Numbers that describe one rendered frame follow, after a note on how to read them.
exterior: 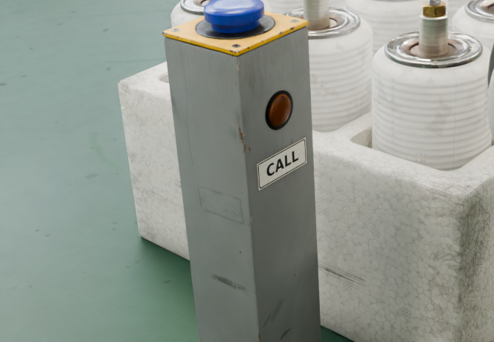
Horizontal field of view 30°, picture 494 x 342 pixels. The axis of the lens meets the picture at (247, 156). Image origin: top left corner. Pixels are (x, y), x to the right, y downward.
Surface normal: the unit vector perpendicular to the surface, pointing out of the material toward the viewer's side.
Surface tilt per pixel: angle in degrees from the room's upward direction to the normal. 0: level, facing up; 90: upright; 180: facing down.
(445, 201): 90
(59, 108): 0
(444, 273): 90
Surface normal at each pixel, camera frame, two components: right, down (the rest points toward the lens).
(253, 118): 0.72, 0.26
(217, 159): -0.69, 0.37
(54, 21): -0.07, -0.89
